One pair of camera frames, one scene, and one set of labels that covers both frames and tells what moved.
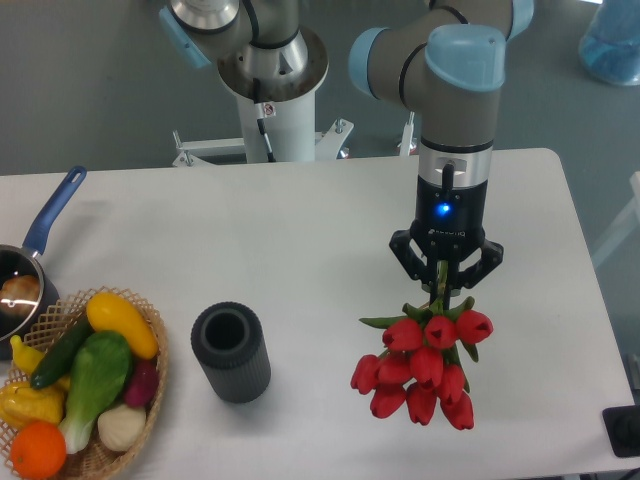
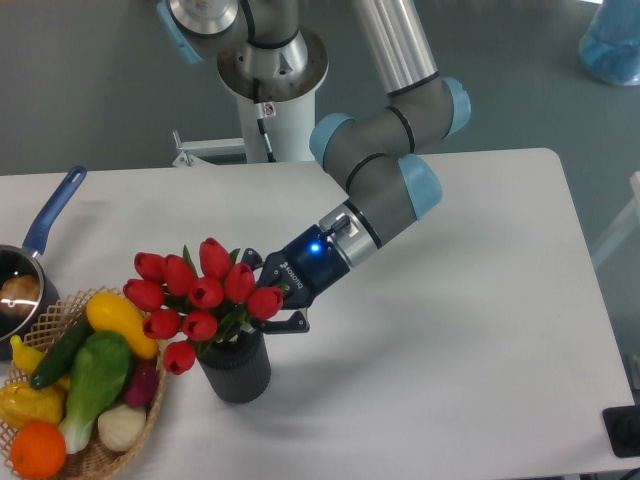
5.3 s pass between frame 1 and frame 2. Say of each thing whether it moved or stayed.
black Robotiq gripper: moved
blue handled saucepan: stayed
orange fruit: stayed
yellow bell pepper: stayed
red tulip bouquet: moved
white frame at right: stayed
